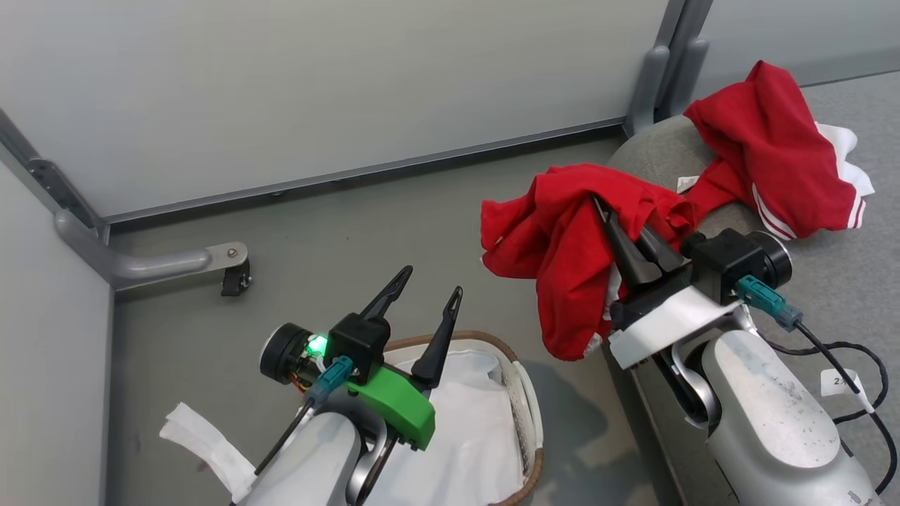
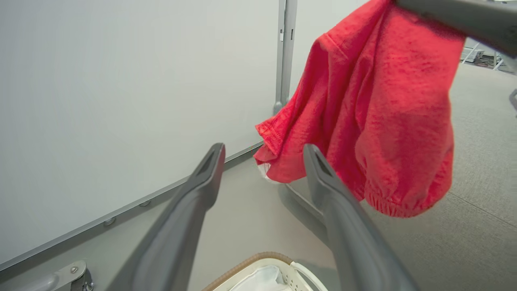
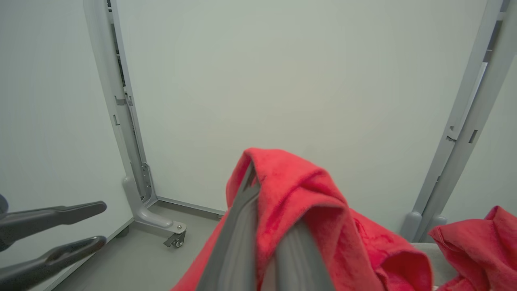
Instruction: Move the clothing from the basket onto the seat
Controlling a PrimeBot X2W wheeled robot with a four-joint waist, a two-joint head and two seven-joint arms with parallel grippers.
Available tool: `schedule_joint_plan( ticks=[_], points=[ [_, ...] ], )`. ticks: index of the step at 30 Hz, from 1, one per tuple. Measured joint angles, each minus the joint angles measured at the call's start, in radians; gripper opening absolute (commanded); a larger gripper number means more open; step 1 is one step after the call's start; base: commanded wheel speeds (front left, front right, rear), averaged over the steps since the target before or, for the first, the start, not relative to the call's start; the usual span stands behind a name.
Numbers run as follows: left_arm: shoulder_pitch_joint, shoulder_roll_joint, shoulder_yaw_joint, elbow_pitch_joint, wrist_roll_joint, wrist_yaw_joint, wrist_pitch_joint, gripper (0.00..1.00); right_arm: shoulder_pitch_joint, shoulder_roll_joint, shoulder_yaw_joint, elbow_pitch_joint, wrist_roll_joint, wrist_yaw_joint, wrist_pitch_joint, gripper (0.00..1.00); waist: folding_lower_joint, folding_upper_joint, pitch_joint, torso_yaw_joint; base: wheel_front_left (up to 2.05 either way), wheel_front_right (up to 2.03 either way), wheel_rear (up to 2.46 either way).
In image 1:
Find white cable tag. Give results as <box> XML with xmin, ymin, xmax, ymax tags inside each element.
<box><xmin>821</xmin><ymin>369</ymin><xmax>863</xmax><ymax>398</ymax></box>

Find white fabric basket liner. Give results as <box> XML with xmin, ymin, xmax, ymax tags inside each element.
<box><xmin>160</xmin><ymin>341</ymin><xmax>542</xmax><ymax>506</ymax></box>

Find plain red garment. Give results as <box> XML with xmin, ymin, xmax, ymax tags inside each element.
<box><xmin>480</xmin><ymin>163</ymin><xmax>698</xmax><ymax>363</ymax></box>

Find black caster wheel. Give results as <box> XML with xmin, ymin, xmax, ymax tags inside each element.
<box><xmin>221</xmin><ymin>260</ymin><xmax>252</xmax><ymax>297</ymax></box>

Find black cable with teal plug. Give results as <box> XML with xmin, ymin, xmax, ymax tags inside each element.
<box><xmin>253</xmin><ymin>355</ymin><xmax>354</xmax><ymax>477</ymax></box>
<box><xmin>736</xmin><ymin>275</ymin><xmax>899</xmax><ymax>496</ymax></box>

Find wicker laundry basket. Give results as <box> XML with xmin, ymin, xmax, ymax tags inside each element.
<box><xmin>383</xmin><ymin>330</ymin><xmax>546</xmax><ymax>506</ymax></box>

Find thin black looped cable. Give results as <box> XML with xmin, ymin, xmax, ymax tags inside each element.
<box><xmin>763</xmin><ymin>339</ymin><xmax>890</xmax><ymax>424</ymax></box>

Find grey metal partition foot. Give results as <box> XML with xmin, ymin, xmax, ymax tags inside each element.
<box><xmin>55</xmin><ymin>209</ymin><xmax>250</xmax><ymax>289</ymax></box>
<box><xmin>668</xmin><ymin>37</ymin><xmax>711</xmax><ymax>118</ymax></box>
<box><xmin>624</xmin><ymin>46</ymin><xmax>670</xmax><ymax>136</ymax></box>

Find red garment with white stripes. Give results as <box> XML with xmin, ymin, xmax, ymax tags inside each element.
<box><xmin>683</xmin><ymin>60</ymin><xmax>876</xmax><ymax>241</ymax></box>

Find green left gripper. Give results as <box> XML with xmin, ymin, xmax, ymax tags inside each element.
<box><xmin>345</xmin><ymin>265</ymin><xmax>463</xmax><ymax>452</ymax></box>

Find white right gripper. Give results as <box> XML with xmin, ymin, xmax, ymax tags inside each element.
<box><xmin>593</xmin><ymin>197</ymin><xmax>739</xmax><ymax>371</ymax></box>

